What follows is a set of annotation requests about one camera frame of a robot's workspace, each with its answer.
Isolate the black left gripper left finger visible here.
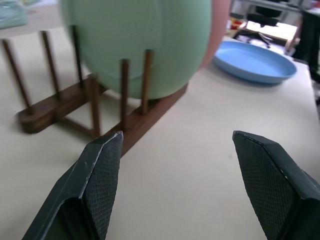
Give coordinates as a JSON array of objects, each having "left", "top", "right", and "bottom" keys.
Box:
[{"left": 21, "top": 130, "right": 125, "bottom": 240}]

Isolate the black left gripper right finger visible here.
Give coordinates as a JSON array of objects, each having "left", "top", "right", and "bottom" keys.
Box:
[{"left": 232, "top": 130, "right": 320, "bottom": 240}]

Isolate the wooden dish rack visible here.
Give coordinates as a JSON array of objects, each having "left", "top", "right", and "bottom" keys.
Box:
[{"left": 1, "top": 24, "right": 189, "bottom": 158}]

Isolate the blue plate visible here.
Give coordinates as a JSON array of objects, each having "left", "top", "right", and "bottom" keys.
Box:
[{"left": 212, "top": 40, "right": 298, "bottom": 85}]

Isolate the wooden side table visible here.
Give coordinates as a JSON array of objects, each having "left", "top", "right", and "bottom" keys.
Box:
[{"left": 233, "top": 20, "right": 301, "bottom": 53}]

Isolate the green plate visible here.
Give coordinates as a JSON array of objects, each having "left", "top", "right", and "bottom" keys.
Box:
[{"left": 59, "top": 0, "right": 213, "bottom": 100}]

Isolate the pink plate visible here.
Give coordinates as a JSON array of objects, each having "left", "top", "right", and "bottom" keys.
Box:
[{"left": 199, "top": 0, "right": 231, "bottom": 72}]

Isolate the light green cloth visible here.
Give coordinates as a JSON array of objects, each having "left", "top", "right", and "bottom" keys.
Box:
[{"left": 0, "top": 0, "right": 29, "bottom": 30}]

